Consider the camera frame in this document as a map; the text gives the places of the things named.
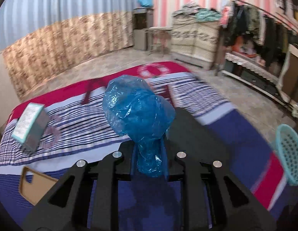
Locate brown phone case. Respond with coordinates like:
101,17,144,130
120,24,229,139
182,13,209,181
18,166,58,205

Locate light blue laundry basket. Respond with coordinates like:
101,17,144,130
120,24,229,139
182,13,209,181
273,124,298,186

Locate pile of folded clothes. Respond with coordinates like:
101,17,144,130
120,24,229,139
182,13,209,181
172,2,221,23

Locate low lace-covered tv stand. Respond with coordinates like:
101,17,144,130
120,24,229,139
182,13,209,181
221,52,293,110

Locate hanging dark clothes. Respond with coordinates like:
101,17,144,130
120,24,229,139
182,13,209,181
220,0,298,68

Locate brown cloth-covered furniture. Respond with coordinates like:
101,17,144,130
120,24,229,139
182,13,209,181
276,44,298,103

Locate teal white cardboard box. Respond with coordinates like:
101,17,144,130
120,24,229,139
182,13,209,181
12,103,50,153

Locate patterned cloth covered cabinet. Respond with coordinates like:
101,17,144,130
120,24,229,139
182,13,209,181
171,15,219,70

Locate blue plastic bag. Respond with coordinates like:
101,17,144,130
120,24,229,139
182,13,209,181
102,75,175,177

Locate metal clothes rack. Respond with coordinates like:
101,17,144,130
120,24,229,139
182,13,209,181
220,0,298,80

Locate blue covered water bottle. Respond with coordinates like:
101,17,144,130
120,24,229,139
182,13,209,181
137,0,154,8

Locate framed window picture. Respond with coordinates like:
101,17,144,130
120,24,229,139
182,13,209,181
277,0,298,22

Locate striped blue red bedspread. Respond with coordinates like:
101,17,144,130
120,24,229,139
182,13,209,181
0,62,298,230

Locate grey water dispenser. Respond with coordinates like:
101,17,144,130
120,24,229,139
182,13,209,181
133,7,154,51

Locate small metal side table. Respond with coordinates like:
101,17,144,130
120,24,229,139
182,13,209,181
145,27,172,56

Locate black rectangular case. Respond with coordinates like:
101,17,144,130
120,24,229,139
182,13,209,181
165,107,231,166

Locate blue floral curtain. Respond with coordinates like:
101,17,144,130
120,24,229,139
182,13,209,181
0,0,136,97

